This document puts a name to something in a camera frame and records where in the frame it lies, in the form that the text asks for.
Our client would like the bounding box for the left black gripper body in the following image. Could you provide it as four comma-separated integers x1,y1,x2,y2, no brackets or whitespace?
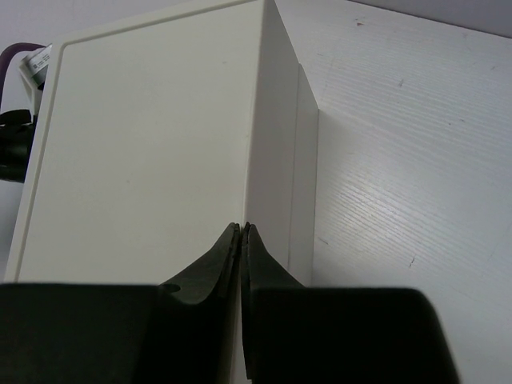
1,109,36,183

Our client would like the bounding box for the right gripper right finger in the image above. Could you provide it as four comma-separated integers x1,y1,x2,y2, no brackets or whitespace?
240,222,304,380

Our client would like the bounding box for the white drawer cabinet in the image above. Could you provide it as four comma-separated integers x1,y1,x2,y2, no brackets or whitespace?
1,1,318,383

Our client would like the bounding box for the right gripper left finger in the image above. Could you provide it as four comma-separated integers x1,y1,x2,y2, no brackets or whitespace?
155,223,240,383

